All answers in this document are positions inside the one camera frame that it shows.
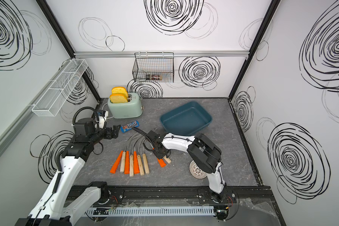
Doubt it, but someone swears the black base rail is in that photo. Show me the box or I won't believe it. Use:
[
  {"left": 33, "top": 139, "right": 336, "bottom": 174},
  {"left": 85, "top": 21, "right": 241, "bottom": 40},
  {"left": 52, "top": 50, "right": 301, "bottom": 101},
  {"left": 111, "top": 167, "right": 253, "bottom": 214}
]
[{"left": 66, "top": 185, "right": 275, "bottom": 204}]

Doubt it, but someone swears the orange handled sickle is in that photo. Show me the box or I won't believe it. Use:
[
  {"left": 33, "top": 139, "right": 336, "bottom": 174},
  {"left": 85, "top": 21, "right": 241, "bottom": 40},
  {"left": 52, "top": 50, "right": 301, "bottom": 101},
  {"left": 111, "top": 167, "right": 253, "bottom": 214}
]
[{"left": 157, "top": 159, "right": 166, "bottom": 168}]

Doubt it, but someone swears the grey slotted cable duct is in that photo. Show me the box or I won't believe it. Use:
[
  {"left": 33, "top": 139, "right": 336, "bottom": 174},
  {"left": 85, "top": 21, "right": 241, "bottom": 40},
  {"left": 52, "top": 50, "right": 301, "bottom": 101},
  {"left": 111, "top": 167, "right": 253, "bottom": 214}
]
[{"left": 84, "top": 206, "right": 215, "bottom": 218}]

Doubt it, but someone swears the front toast slice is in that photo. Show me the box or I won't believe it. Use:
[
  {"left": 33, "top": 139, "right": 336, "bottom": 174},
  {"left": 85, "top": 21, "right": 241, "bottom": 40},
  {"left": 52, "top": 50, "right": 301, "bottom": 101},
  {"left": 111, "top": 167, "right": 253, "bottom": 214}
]
[{"left": 110, "top": 94, "right": 128, "bottom": 104}]

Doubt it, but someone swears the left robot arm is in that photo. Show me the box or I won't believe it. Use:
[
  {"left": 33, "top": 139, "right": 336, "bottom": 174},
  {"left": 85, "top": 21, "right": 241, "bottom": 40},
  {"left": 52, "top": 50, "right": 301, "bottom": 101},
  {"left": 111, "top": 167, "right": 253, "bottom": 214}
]
[{"left": 16, "top": 106, "right": 114, "bottom": 226}]

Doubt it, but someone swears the blue candy packet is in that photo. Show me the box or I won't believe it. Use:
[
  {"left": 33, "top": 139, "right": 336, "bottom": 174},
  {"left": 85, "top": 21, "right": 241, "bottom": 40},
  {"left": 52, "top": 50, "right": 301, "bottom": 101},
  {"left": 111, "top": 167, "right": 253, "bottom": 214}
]
[{"left": 121, "top": 121, "right": 139, "bottom": 133}]

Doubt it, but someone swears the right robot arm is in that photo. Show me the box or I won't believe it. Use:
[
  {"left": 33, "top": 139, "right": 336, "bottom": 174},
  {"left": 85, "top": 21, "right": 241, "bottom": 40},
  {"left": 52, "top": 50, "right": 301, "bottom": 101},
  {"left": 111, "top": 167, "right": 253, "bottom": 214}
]
[{"left": 144, "top": 131, "right": 227, "bottom": 202}]

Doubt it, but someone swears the black wire wall basket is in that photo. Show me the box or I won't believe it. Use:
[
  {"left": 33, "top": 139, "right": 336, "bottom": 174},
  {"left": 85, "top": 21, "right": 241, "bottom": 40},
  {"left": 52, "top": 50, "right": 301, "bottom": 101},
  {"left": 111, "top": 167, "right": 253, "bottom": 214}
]
[{"left": 132, "top": 52, "right": 174, "bottom": 83}]

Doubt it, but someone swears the teal plastic storage box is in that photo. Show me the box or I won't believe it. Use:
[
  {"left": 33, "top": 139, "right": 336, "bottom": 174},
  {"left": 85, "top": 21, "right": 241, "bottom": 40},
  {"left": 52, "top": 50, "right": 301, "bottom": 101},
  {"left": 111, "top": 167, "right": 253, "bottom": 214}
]
[{"left": 160, "top": 101, "right": 212, "bottom": 136}]

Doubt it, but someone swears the jar in wire basket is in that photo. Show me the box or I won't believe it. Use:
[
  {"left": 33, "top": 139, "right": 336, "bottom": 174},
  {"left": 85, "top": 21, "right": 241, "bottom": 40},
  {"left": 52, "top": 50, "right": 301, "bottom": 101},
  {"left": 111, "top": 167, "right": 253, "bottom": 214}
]
[{"left": 145, "top": 74, "right": 162, "bottom": 81}]

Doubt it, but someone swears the orange sickle far left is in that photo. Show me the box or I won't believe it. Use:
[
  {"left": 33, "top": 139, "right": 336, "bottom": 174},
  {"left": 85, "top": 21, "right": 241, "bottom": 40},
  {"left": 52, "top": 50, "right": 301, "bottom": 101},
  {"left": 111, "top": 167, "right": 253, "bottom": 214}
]
[{"left": 110, "top": 151, "right": 123, "bottom": 174}]

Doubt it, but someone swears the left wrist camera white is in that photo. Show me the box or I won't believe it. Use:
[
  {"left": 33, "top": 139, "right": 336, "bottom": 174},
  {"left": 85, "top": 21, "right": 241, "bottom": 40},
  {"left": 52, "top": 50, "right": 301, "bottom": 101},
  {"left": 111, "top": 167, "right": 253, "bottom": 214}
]
[{"left": 97, "top": 110, "right": 109, "bottom": 129}]

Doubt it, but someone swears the white wire wall shelf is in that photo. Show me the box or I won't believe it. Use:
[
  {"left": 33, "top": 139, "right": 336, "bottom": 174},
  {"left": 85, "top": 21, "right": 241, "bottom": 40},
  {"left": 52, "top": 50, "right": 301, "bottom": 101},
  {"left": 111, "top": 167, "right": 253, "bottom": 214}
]
[{"left": 32, "top": 59, "right": 88, "bottom": 117}]

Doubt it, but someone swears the rear toast slice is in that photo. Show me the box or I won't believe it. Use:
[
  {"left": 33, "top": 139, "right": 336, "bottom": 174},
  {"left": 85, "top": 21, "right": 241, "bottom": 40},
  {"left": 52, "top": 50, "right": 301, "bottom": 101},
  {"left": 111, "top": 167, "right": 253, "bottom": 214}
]
[{"left": 111, "top": 87, "right": 129, "bottom": 98}]

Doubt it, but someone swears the mint green toaster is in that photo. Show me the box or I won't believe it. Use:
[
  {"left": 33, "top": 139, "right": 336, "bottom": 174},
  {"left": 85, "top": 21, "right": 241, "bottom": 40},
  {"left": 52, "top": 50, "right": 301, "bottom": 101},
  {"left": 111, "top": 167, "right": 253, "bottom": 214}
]
[{"left": 107, "top": 93, "right": 143, "bottom": 119}]

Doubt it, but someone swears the wooden handled sickle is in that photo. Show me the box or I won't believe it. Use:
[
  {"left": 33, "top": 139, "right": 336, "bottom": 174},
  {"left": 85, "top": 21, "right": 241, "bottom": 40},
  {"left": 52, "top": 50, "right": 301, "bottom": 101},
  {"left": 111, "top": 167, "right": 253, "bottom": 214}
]
[{"left": 163, "top": 156, "right": 171, "bottom": 164}]

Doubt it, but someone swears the toast slice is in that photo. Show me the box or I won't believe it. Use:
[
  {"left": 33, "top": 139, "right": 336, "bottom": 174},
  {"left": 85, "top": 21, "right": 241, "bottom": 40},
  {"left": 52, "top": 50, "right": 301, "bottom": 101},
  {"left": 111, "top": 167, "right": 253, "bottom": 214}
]
[
  {"left": 110, "top": 94, "right": 128, "bottom": 104},
  {"left": 111, "top": 87, "right": 129, "bottom": 98}
]

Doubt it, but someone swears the white round strainer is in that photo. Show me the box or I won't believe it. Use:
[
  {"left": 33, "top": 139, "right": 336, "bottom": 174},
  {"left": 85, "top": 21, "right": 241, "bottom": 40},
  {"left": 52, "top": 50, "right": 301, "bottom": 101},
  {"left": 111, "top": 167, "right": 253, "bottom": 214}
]
[{"left": 189, "top": 160, "right": 207, "bottom": 179}]

